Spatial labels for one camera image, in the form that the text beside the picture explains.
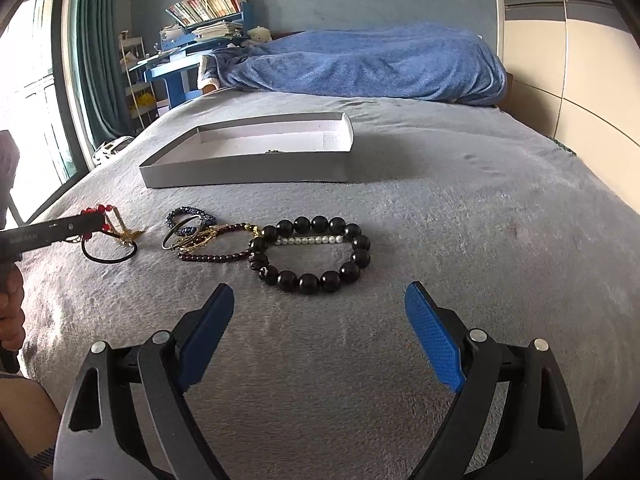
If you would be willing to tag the teal curtain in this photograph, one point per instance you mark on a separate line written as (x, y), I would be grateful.
(100, 60)

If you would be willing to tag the person's leg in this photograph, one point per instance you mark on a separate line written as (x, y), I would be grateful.
(25, 410)

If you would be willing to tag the row of books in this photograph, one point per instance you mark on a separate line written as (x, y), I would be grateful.
(210, 5)

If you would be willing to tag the window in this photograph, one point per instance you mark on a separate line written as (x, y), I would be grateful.
(35, 85)

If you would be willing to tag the yellow toy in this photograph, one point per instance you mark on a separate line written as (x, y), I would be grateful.
(142, 101)

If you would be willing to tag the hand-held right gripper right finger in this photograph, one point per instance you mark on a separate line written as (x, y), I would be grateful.
(435, 340)

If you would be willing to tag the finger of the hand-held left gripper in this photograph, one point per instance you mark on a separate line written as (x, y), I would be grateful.
(50, 232)

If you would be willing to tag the red bead tassel ornament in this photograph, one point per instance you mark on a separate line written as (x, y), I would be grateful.
(100, 208)

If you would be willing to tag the blue bookshelf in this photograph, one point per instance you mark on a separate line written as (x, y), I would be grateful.
(240, 20)

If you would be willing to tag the pearl hair clip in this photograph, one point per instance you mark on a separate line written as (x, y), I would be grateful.
(310, 239)

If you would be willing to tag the grey cardboard box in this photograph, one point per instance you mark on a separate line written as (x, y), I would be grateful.
(250, 170)

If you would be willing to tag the person's left hand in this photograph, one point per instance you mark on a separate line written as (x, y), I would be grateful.
(12, 315)

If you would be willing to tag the blue blanket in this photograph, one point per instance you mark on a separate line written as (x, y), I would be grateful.
(350, 65)

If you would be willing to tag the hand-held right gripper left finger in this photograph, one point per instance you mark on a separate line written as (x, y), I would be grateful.
(210, 330)

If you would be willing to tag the white helmet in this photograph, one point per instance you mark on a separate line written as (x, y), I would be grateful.
(110, 150)

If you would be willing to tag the beige wardrobe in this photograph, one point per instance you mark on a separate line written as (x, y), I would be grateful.
(565, 50)

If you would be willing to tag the gold hair clip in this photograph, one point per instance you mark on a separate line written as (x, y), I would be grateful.
(197, 242)

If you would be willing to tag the white plush toy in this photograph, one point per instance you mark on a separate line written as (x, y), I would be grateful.
(259, 35)

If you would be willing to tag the stack of papers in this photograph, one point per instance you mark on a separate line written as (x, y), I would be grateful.
(215, 30)

